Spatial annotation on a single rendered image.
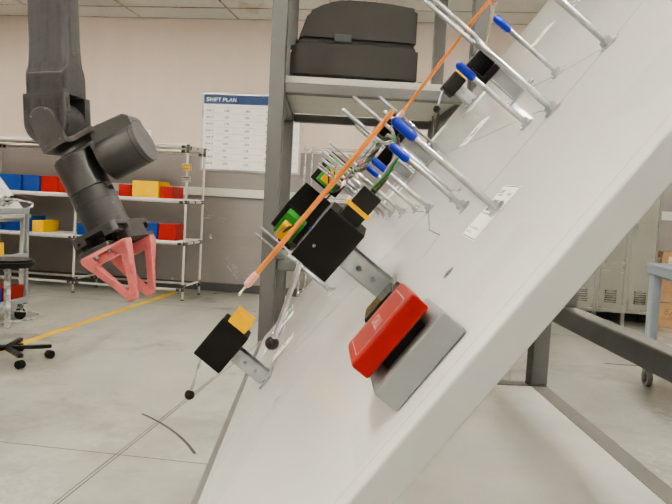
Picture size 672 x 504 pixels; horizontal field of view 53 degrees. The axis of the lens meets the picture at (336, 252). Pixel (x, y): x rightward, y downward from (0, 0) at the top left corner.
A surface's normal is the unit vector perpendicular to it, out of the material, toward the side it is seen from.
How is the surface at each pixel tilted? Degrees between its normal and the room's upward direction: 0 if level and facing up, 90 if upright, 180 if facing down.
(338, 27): 90
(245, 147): 90
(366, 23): 90
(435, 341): 90
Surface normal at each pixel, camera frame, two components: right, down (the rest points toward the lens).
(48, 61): -0.08, -0.16
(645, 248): -0.12, 0.07
